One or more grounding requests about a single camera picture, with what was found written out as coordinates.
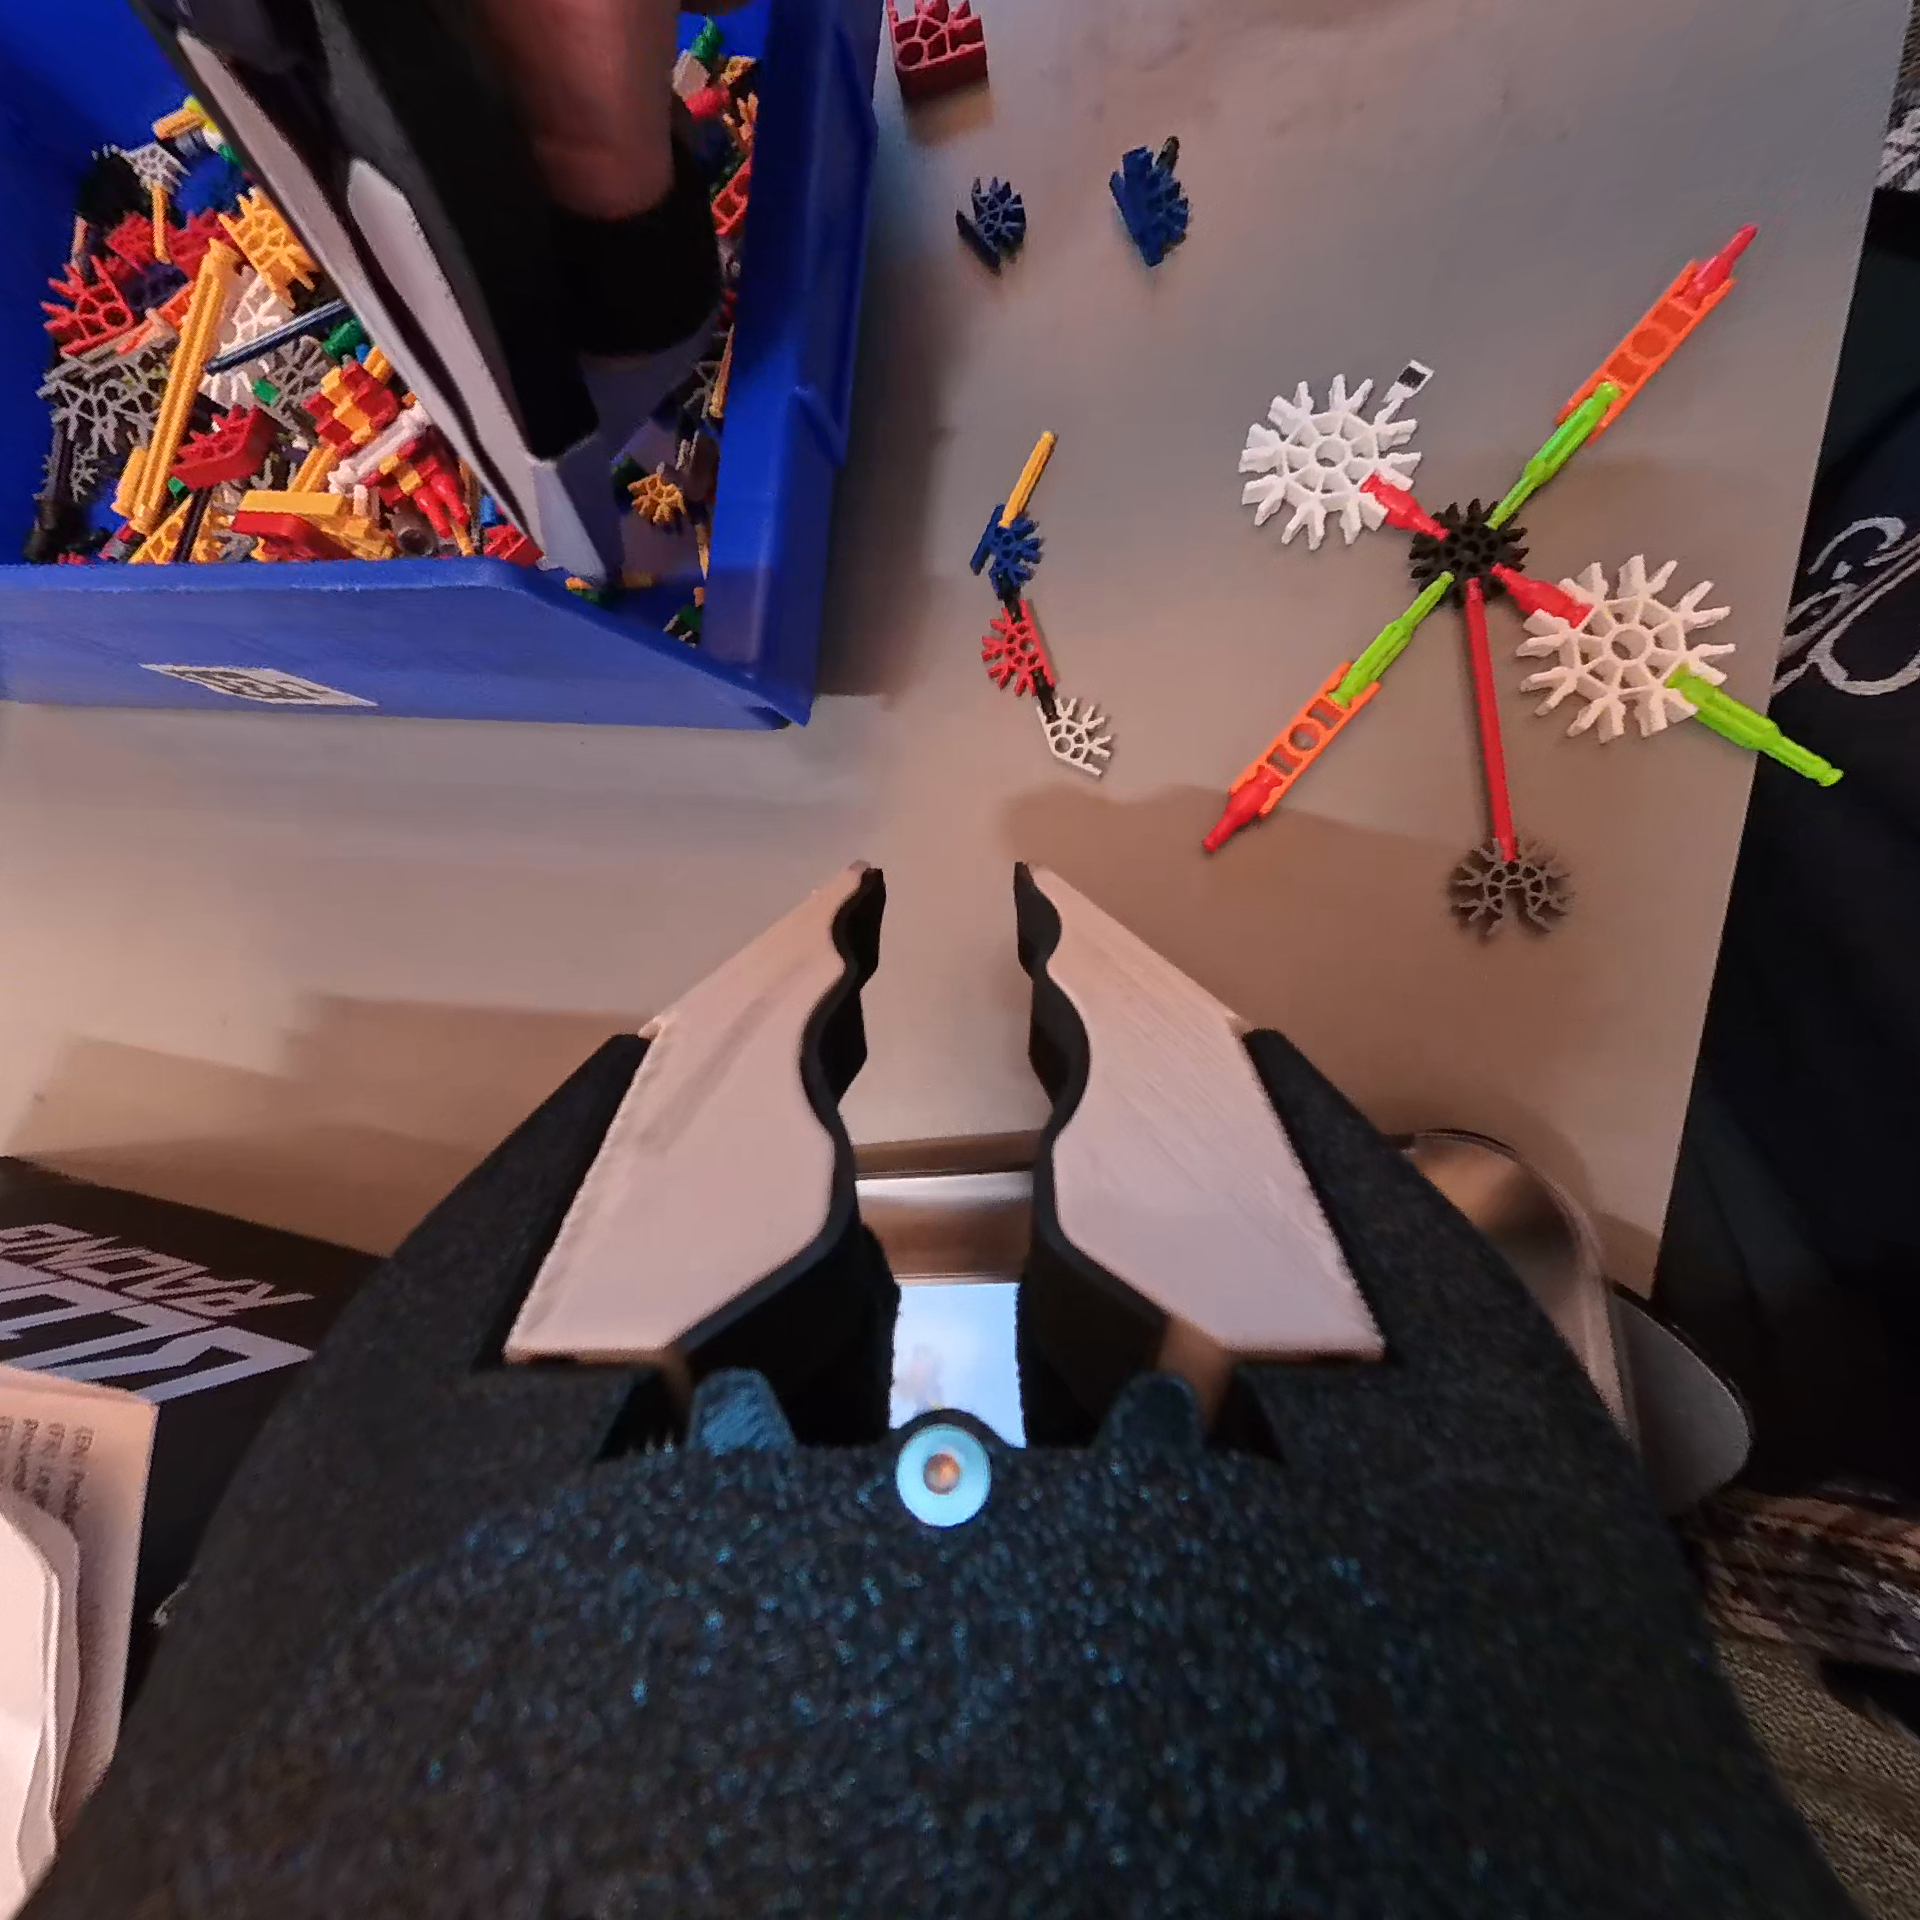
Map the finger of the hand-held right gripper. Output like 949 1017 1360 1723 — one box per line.
172 67 569 579
345 155 614 586

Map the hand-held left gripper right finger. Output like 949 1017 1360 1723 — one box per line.
1011 864 1385 1449

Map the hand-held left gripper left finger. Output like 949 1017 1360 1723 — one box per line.
503 864 899 1443

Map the pile of colourful toy pieces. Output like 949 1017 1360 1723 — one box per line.
23 17 759 647

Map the blue plastic bin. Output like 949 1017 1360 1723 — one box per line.
0 0 880 732

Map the red connector with black rod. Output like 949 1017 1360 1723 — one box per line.
981 599 1059 698

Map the toy rod and connector assembly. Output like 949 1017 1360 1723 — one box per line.
1200 227 1846 939

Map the person's right hand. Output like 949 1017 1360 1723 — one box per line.
495 0 715 227

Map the white bin label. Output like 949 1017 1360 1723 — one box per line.
144 665 376 709

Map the red toy connector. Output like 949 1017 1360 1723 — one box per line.
884 0 992 100

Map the black toy box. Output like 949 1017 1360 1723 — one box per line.
0 1157 376 1652

